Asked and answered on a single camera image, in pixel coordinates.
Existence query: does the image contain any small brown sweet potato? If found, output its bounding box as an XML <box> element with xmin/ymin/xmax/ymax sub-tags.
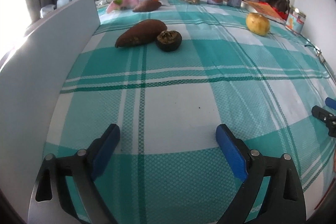
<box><xmin>133</xmin><ymin>0</ymin><xmax>162</xmax><ymax>12</ymax></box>

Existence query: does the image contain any large brown sweet potato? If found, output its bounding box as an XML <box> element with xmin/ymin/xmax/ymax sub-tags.
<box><xmin>115</xmin><ymin>19</ymin><xmax>167</xmax><ymax>48</ymax></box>

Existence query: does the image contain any white cardboard box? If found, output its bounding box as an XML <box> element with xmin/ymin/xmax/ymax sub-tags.
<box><xmin>0</xmin><ymin>0</ymin><xmax>100</xmax><ymax>219</ymax></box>

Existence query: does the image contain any yellow apple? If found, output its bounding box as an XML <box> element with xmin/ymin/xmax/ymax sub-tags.
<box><xmin>245</xmin><ymin>12</ymin><xmax>270</xmax><ymax>36</ymax></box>

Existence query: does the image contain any orange paper booklet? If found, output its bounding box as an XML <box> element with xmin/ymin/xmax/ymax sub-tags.
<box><xmin>241</xmin><ymin>0</ymin><xmax>285</xmax><ymax>24</ymax></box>

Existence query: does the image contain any teal plaid cloth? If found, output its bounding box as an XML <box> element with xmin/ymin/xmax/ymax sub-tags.
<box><xmin>44</xmin><ymin>0</ymin><xmax>335</xmax><ymax>223</ymax></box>

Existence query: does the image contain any pink snack bag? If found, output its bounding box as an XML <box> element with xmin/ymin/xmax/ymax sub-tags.
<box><xmin>105</xmin><ymin>0</ymin><xmax>139</xmax><ymax>14</ymax></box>

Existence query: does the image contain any dark mangosteen fruit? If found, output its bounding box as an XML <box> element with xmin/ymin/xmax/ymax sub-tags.
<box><xmin>155</xmin><ymin>31</ymin><xmax>182</xmax><ymax>52</ymax></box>

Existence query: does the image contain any light blue tin can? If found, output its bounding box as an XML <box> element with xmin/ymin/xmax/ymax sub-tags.
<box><xmin>285</xmin><ymin>6</ymin><xmax>306</xmax><ymax>35</ymax></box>

